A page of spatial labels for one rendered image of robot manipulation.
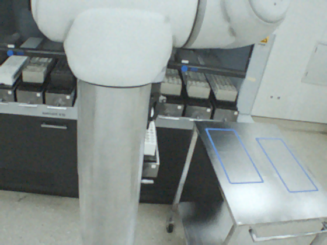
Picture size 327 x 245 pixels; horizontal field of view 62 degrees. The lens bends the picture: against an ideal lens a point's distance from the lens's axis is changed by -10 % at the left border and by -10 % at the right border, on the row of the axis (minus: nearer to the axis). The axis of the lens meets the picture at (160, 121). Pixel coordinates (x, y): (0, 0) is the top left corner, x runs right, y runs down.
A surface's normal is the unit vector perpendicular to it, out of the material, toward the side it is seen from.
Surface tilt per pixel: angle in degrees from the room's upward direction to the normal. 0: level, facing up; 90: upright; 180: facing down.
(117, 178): 80
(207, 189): 90
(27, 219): 0
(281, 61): 90
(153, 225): 0
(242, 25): 123
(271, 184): 0
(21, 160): 90
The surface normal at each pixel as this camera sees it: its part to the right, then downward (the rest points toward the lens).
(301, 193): 0.15, -0.83
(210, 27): 0.04, 0.77
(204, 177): 0.07, 0.55
